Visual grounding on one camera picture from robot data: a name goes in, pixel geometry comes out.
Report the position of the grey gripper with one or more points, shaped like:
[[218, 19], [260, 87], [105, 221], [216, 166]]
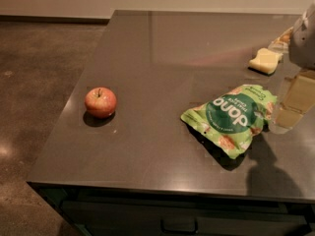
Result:
[[304, 48]]

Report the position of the red yellow apple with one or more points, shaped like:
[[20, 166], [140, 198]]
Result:
[[100, 102]]

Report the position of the yellow sponge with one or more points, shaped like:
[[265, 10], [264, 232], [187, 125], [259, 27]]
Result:
[[266, 61]]

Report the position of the green snack bag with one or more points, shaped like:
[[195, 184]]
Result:
[[232, 120]]

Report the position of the dark cabinet drawer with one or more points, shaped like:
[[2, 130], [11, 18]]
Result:
[[117, 216]]

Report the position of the black drawer handle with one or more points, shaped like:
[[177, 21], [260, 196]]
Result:
[[179, 226]]

